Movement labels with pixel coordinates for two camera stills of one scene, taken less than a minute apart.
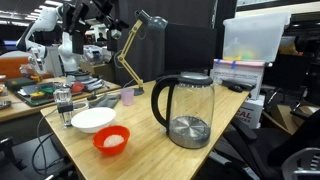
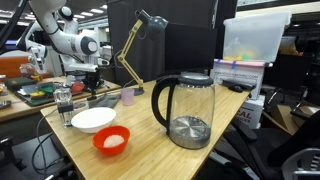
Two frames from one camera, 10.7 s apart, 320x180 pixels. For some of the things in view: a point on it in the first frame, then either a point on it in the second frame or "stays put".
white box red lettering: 251,112 stays put
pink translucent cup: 127,96 stays put
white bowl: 94,119 stays put
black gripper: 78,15 → 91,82
